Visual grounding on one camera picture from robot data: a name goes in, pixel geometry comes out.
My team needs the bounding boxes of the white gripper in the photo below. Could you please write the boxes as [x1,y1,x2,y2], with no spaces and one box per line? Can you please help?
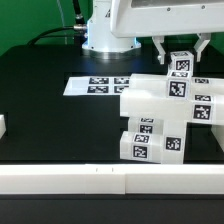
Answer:
[110,0,224,64]

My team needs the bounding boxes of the white tagged cube block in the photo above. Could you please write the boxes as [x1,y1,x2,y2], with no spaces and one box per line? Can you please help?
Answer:
[167,70,191,99]
[168,51,194,72]

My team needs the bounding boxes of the white chair back frame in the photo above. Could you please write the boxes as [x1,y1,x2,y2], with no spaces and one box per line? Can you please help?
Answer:
[120,74,224,125]

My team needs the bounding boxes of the white chair seat part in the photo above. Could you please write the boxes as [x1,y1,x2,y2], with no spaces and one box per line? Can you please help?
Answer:
[161,120,187,164]

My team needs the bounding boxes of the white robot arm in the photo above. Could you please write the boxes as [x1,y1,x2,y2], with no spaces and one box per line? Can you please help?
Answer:
[83,0,224,62]

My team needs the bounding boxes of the white sheet with four tags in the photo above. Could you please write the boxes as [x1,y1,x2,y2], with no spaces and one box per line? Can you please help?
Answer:
[63,76,129,96]

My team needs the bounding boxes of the white part at right edge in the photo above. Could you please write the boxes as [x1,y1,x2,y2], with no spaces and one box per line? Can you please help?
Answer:
[212,126,224,152]

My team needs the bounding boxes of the white part at edge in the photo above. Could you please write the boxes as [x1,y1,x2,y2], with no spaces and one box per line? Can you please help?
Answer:
[212,126,224,152]
[0,115,6,139]

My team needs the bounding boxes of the white part at left edge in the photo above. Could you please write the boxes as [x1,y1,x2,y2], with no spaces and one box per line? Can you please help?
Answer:
[0,115,6,139]

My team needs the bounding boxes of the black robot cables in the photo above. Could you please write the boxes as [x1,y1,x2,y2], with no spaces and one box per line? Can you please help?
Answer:
[26,0,88,47]

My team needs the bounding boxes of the white front rail fixture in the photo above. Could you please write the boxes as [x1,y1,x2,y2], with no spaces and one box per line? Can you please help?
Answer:
[0,164,224,195]

